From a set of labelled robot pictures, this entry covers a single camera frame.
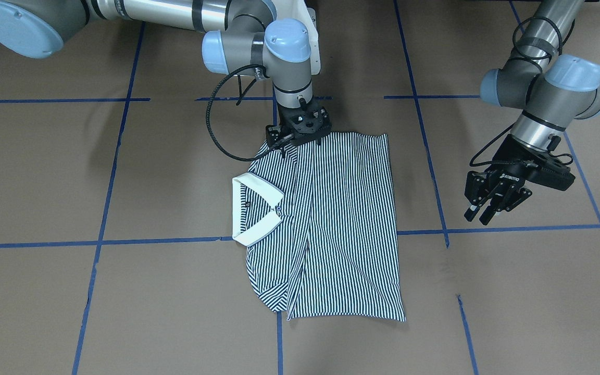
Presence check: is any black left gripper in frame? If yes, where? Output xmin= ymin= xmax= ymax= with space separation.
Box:
xmin=464 ymin=134 xmax=536 ymax=226

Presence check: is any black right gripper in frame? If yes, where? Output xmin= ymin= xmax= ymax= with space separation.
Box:
xmin=277 ymin=104 xmax=332 ymax=159

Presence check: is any navy white striped polo shirt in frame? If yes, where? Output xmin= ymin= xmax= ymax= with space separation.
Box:
xmin=232 ymin=132 xmax=406 ymax=322

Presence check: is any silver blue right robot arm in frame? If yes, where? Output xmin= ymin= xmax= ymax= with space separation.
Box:
xmin=0 ymin=1 xmax=331 ymax=152

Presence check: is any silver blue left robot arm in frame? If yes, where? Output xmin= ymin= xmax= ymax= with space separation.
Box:
xmin=464 ymin=1 xmax=600 ymax=225

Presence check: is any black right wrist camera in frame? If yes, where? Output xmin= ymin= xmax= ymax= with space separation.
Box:
xmin=265 ymin=125 xmax=294 ymax=151

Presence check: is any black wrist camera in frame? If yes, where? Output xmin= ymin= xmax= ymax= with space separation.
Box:
xmin=523 ymin=153 xmax=576 ymax=191
xmin=265 ymin=125 xmax=294 ymax=151

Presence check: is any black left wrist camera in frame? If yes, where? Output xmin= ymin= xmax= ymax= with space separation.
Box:
xmin=523 ymin=153 xmax=576 ymax=191

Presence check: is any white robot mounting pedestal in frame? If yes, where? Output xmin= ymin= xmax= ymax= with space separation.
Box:
xmin=291 ymin=1 xmax=321 ymax=76

